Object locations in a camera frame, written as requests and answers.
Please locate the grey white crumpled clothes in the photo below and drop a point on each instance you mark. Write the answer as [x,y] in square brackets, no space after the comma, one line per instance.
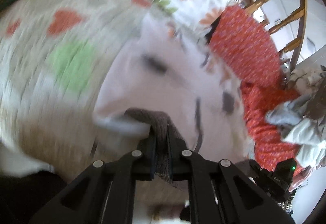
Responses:
[302,121]

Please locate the white garment with grey band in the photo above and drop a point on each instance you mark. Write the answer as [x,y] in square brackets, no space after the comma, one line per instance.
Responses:
[172,84]

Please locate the quilted heart pattern bedspread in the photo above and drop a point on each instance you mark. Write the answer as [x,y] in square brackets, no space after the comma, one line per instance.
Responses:
[55,55]

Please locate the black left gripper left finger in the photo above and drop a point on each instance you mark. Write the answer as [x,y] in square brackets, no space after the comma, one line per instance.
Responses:
[103,192]

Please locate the red floral patterned cloth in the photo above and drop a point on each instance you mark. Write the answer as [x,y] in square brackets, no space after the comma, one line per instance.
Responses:
[247,48]

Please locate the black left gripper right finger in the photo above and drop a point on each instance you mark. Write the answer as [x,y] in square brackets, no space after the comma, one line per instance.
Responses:
[219,192]

